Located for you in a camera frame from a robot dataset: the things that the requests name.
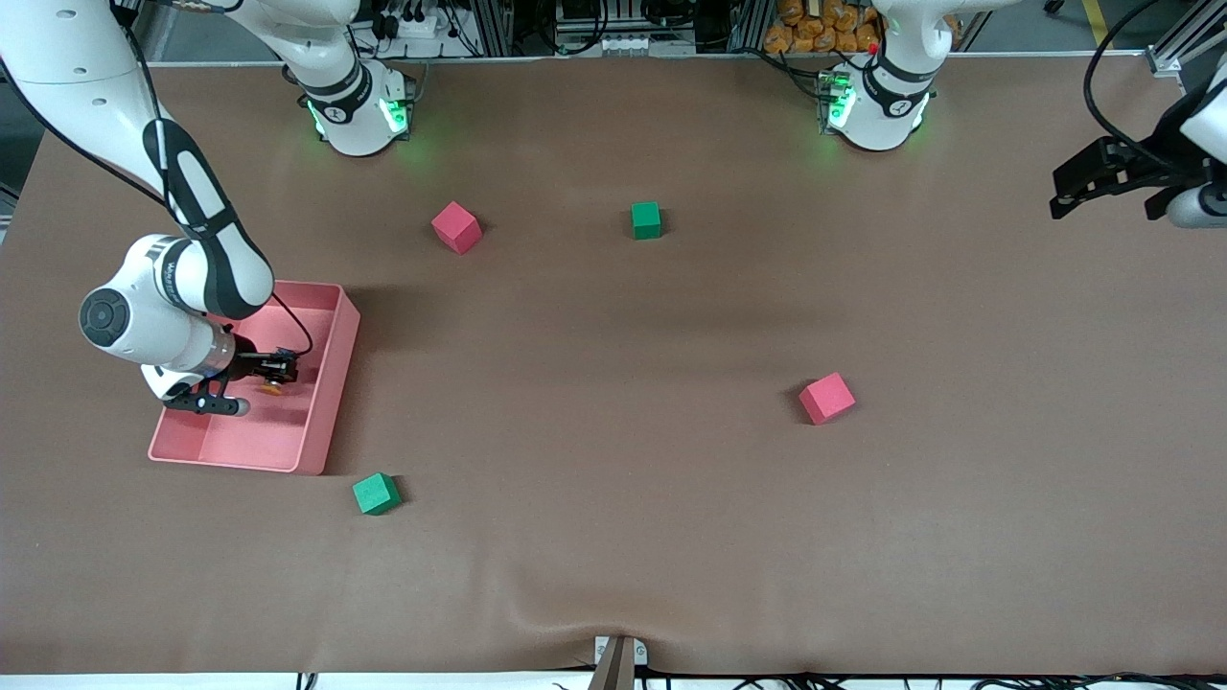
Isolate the orange push button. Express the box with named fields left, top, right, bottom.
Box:
left=259, top=347, right=300, bottom=397

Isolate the pink plastic bin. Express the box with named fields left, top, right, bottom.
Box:
left=148, top=280, right=362, bottom=476

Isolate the pink foam cube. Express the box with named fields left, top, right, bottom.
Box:
left=799, top=372, right=857, bottom=426
left=430, top=200, right=483, bottom=256

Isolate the pile of orange objects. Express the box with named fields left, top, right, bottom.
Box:
left=764, top=0, right=885, bottom=55

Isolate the brown table cover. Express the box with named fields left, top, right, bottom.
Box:
left=0, top=53, right=1227, bottom=677

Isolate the white power strip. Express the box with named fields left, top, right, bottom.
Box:
left=379, top=0, right=451, bottom=39

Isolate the brown wooden strip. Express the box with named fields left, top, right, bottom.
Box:
left=587, top=636, right=637, bottom=690

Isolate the white terminal block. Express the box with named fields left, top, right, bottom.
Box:
left=554, top=32, right=698, bottom=58

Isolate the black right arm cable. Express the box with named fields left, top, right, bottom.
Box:
left=0, top=0, right=315, bottom=360

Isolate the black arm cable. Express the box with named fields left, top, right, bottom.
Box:
left=0, top=0, right=315, bottom=360
left=1083, top=0, right=1227, bottom=178

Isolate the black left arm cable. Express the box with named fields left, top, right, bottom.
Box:
left=1083, top=0, right=1227, bottom=178

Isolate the aluminium frame profile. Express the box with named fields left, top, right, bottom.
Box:
left=1146, top=0, right=1227, bottom=78

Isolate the aluminium frame post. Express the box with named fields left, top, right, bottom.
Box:
left=729, top=0, right=768, bottom=51
left=475, top=0, right=514, bottom=57

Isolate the metal table edge bracket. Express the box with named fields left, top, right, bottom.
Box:
left=593, top=635, right=649, bottom=667

